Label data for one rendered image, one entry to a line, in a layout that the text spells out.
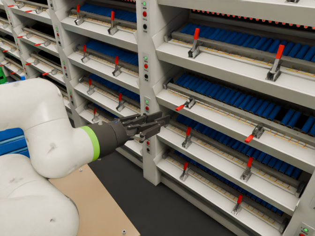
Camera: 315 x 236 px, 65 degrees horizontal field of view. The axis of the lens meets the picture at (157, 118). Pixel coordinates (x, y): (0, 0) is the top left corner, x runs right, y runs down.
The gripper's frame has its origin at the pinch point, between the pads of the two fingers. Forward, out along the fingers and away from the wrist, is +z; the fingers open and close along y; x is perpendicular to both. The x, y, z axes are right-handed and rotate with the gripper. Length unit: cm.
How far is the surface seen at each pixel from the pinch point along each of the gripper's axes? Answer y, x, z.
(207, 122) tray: 8.5, -2.2, 17.5
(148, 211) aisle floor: -9, -56, 13
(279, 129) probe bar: 31.2, 4.1, 20.3
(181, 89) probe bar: -7.2, 4.8, 20.1
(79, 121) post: -87, -44, 24
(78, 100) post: -87, -29, 23
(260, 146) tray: 28.3, -2.4, 17.7
